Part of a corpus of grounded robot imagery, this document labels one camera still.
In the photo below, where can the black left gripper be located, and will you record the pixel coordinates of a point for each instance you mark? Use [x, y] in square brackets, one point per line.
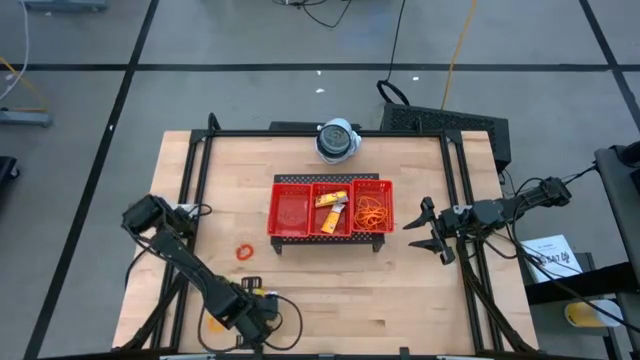
[235, 310]

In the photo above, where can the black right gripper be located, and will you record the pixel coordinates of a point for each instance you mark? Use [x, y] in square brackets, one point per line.
[457, 220]

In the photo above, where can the orange rubber band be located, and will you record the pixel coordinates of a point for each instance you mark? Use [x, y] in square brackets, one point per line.
[380, 222]
[380, 200]
[367, 206]
[372, 212]
[386, 217]
[370, 226]
[358, 202]
[360, 220]

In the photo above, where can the yellow green crayon pack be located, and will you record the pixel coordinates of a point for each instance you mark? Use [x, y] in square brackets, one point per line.
[331, 199]

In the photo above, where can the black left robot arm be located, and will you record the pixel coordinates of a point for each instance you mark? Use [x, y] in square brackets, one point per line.
[175, 250]

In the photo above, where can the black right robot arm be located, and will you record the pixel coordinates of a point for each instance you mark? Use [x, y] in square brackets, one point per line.
[520, 205]

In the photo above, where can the red plastic slotted basket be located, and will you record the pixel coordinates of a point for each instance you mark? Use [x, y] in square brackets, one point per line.
[290, 200]
[320, 215]
[372, 187]

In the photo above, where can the black perforated metal riser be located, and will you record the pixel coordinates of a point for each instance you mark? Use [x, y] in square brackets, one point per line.
[325, 241]

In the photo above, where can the black table edge clip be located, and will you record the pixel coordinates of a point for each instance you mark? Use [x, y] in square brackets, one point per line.
[404, 352]

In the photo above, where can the white round spot lamp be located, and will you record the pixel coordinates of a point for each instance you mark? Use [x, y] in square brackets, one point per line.
[335, 140]

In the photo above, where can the white printed booklet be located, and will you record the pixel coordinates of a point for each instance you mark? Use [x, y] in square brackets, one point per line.
[560, 250]

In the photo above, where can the black shelf bar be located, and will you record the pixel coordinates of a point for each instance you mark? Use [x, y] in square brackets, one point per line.
[575, 287]

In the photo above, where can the yellow white bottle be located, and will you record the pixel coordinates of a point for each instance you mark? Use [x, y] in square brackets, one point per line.
[585, 315]

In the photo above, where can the black side table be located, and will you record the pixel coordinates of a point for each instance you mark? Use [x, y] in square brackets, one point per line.
[620, 200]

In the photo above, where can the black chair base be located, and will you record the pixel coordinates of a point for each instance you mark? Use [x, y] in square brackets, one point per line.
[6, 170]

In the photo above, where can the grey table foot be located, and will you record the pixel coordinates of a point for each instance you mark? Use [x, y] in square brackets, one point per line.
[65, 5]
[25, 118]

